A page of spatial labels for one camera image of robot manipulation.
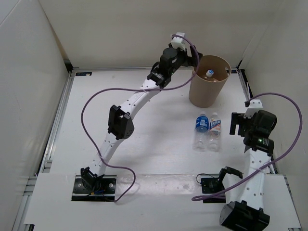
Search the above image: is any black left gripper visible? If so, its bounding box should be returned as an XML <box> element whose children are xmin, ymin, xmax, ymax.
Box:
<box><xmin>168</xmin><ymin>46</ymin><xmax>201</xmax><ymax>76</ymax></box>

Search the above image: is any clear unlabelled plastic bottle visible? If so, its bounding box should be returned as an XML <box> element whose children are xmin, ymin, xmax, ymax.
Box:
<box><xmin>204</xmin><ymin>69</ymin><xmax>215</xmax><ymax>81</ymax></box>

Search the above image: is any white orange label plastic bottle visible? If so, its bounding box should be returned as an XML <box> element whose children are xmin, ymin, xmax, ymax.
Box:
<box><xmin>208</xmin><ymin>113</ymin><xmax>221</xmax><ymax>152</ymax></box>

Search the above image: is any blue label plastic bottle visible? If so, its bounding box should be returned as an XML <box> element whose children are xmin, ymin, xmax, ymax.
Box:
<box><xmin>193</xmin><ymin>111</ymin><xmax>209</xmax><ymax>150</ymax></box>

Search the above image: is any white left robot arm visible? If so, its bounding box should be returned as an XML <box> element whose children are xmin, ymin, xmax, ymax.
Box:
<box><xmin>80</xmin><ymin>44</ymin><xmax>231</xmax><ymax>193</ymax></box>

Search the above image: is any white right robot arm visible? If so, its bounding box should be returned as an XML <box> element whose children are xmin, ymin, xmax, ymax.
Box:
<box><xmin>216</xmin><ymin>110</ymin><xmax>277</xmax><ymax>231</ymax></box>

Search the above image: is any tan cylindrical bin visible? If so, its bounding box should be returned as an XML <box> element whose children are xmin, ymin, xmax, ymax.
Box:
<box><xmin>189</xmin><ymin>55</ymin><xmax>231</xmax><ymax>108</ymax></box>

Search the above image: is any blue white sticker label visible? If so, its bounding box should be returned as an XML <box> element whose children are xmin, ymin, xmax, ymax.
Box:
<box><xmin>75</xmin><ymin>72</ymin><xmax>92</xmax><ymax>77</ymax></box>

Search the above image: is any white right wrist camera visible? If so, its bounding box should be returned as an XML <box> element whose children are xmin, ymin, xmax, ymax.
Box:
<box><xmin>244</xmin><ymin>99</ymin><xmax>263</xmax><ymax>119</ymax></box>

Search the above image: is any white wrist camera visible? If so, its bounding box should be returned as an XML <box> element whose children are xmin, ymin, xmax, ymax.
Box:
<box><xmin>244</xmin><ymin>99</ymin><xmax>263</xmax><ymax>119</ymax></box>
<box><xmin>171</xmin><ymin>32</ymin><xmax>185</xmax><ymax>51</ymax></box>

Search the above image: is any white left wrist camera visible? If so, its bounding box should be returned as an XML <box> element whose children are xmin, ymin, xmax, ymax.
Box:
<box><xmin>171</xmin><ymin>32</ymin><xmax>185</xmax><ymax>51</ymax></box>

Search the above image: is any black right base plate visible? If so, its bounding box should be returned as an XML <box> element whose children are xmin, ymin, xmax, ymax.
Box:
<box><xmin>196</xmin><ymin>173</ymin><xmax>226</xmax><ymax>204</ymax></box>

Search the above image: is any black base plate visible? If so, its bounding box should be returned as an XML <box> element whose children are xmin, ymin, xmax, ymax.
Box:
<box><xmin>71</xmin><ymin>175</ymin><xmax>117</xmax><ymax>202</ymax></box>
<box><xmin>196</xmin><ymin>173</ymin><xmax>226</xmax><ymax>204</ymax></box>

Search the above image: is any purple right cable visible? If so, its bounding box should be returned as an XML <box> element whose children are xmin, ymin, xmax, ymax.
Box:
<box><xmin>192</xmin><ymin>92</ymin><xmax>303</xmax><ymax>202</ymax></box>

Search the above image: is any purple cable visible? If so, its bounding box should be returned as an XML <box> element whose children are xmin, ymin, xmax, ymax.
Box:
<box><xmin>192</xmin><ymin>92</ymin><xmax>303</xmax><ymax>202</ymax></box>
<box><xmin>81</xmin><ymin>34</ymin><xmax>203</xmax><ymax>202</ymax></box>

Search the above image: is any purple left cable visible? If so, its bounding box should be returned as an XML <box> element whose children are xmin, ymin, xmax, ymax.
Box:
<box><xmin>81</xmin><ymin>34</ymin><xmax>203</xmax><ymax>202</ymax></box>

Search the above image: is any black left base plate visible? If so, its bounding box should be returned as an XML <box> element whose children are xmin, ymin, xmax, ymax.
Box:
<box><xmin>71</xmin><ymin>175</ymin><xmax>117</xmax><ymax>202</ymax></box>

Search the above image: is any aluminium table frame rail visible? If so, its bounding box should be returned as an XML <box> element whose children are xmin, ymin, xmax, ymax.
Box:
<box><xmin>37</xmin><ymin>71</ymin><xmax>74</xmax><ymax>174</ymax></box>

